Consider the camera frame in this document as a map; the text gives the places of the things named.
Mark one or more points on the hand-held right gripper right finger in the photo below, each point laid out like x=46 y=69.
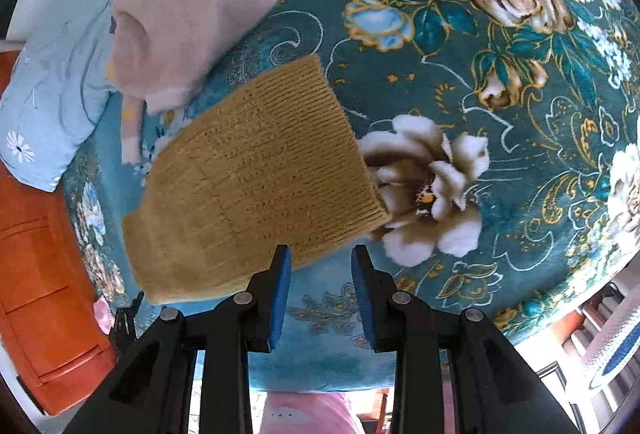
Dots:
x=361 y=298

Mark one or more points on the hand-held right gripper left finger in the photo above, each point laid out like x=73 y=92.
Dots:
x=281 y=295

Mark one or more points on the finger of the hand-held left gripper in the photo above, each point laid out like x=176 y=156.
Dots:
x=126 y=320

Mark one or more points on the mustard yellow knitted sweater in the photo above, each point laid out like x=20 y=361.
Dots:
x=252 y=169

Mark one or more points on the orange wooden cabinet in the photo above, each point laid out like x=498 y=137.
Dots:
x=37 y=299

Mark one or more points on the pink clothing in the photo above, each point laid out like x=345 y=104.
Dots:
x=307 y=414

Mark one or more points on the teal floral blanket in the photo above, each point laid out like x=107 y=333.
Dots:
x=400 y=124

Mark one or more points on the light blue floral pillow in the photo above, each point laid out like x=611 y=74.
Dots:
x=55 y=99

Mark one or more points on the white and blue round cushion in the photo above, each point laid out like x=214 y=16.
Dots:
x=614 y=339

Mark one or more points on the pink fluffy garment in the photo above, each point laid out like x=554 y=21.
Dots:
x=187 y=9

